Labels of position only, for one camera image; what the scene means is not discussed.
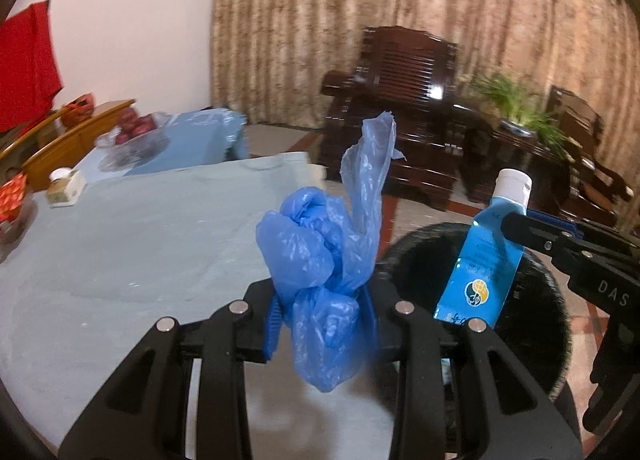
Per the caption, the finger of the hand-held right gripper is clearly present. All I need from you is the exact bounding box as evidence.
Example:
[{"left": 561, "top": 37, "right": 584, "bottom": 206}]
[
  {"left": 500, "top": 210, "right": 577, "bottom": 262},
  {"left": 525, "top": 209, "right": 640, "bottom": 262}
]

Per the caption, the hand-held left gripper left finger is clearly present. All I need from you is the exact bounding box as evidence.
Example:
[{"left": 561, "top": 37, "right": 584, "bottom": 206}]
[{"left": 59, "top": 280, "right": 281, "bottom": 460}]

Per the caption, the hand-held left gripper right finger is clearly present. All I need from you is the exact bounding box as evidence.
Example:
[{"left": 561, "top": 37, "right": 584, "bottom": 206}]
[{"left": 362, "top": 280, "right": 583, "bottom": 460}]

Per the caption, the blue tube with white cap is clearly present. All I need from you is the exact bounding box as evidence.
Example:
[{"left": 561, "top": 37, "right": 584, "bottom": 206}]
[{"left": 432, "top": 168, "right": 533, "bottom": 336}]

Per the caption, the blue plastic bag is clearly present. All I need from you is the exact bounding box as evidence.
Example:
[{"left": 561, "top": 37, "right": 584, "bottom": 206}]
[{"left": 256, "top": 111, "right": 407, "bottom": 393}]

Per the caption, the black bag-lined trash bin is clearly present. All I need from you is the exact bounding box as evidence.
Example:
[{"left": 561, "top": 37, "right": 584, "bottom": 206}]
[{"left": 375, "top": 221, "right": 581, "bottom": 460}]

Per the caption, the dark wooden side table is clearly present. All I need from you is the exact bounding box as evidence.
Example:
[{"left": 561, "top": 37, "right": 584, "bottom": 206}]
[{"left": 462, "top": 115, "right": 571, "bottom": 221}]

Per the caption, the dark wooden armchair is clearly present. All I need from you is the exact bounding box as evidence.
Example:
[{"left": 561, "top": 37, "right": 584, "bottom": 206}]
[
  {"left": 320, "top": 26, "right": 468, "bottom": 211},
  {"left": 545, "top": 85, "right": 633, "bottom": 228}
]

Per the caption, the potted green plant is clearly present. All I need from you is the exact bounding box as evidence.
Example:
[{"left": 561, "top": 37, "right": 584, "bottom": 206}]
[{"left": 465, "top": 71, "right": 571, "bottom": 161}]

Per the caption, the blue tablecloth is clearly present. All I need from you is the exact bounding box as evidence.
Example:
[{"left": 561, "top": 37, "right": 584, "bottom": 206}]
[{"left": 82, "top": 109, "right": 249, "bottom": 181}]

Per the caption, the glass fruit bowl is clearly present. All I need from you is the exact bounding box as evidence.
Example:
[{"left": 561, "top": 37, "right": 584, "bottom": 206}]
[{"left": 95, "top": 111, "right": 171, "bottom": 171}]

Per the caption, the tissue box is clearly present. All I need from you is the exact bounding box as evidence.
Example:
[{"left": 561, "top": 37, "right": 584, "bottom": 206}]
[{"left": 46, "top": 167, "right": 87, "bottom": 206}]

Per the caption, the light wooden cabinet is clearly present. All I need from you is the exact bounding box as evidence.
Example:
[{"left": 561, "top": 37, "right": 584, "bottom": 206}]
[{"left": 22, "top": 99, "right": 137, "bottom": 191}]

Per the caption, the light wooden chair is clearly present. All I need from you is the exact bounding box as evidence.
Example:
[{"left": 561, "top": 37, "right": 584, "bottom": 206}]
[{"left": 0, "top": 110, "right": 66, "bottom": 171}]

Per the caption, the red cloth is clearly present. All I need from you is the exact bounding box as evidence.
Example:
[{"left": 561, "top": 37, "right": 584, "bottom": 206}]
[{"left": 0, "top": 0, "right": 65, "bottom": 133}]

